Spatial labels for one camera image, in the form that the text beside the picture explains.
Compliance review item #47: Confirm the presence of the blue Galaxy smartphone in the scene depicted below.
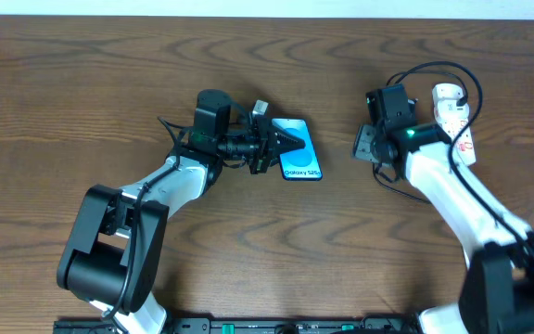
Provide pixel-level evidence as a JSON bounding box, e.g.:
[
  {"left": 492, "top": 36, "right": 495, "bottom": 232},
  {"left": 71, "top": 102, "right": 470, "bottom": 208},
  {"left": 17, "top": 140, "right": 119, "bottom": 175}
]
[{"left": 273, "top": 118, "right": 323, "bottom": 181}]

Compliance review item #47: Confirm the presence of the black USB charging cable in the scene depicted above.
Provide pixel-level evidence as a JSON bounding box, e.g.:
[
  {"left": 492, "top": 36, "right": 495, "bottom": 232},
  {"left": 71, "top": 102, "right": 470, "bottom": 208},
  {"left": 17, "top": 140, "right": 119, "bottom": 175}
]
[{"left": 371, "top": 69, "right": 469, "bottom": 205}]

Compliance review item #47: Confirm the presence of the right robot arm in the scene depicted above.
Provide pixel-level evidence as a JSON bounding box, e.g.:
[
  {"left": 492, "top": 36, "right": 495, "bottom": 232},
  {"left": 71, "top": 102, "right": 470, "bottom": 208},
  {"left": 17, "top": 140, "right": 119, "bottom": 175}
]
[{"left": 352, "top": 83, "right": 534, "bottom": 333}]

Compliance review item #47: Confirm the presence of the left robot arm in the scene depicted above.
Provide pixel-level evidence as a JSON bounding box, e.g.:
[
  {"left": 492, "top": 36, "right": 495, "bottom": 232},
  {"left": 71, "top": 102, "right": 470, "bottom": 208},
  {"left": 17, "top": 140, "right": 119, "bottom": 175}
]
[{"left": 57, "top": 89, "right": 307, "bottom": 333}]

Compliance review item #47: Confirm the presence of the white power strip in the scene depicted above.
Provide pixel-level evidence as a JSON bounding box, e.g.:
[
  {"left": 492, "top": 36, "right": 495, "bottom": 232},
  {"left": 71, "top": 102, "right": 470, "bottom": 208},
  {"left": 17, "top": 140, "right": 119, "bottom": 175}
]
[{"left": 433, "top": 99, "right": 477, "bottom": 167}]

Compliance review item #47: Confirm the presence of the white USB wall charger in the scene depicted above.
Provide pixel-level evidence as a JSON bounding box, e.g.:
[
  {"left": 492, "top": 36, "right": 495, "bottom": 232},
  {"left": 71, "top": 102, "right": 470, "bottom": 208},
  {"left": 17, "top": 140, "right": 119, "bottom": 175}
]
[{"left": 432, "top": 83, "right": 467, "bottom": 107}]

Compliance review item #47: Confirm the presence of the black right camera cable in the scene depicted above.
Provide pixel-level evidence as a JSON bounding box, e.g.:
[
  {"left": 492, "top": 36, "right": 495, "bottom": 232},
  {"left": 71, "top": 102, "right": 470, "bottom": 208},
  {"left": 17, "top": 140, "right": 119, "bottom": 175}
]
[{"left": 387, "top": 60, "right": 534, "bottom": 307}]

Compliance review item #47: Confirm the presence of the black camera cable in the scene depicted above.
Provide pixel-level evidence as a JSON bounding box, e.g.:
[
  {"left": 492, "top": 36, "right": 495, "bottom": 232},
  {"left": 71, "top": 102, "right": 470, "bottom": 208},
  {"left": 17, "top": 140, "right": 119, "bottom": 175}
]
[
  {"left": 99, "top": 115, "right": 194, "bottom": 334},
  {"left": 387, "top": 60, "right": 534, "bottom": 307}
]

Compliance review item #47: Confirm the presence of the black left camera cable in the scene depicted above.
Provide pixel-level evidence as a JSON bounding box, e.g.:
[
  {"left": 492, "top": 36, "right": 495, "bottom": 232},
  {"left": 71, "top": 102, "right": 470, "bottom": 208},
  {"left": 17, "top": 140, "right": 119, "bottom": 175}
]
[{"left": 99, "top": 115, "right": 194, "bottom": 334}]

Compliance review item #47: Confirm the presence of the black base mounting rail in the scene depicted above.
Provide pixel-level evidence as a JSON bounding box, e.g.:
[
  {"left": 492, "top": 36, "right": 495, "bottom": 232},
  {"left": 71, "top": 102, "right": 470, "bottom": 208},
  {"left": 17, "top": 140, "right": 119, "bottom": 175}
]
[{"left": 53, "top": 315, "right": 421, "bottom": 334}]

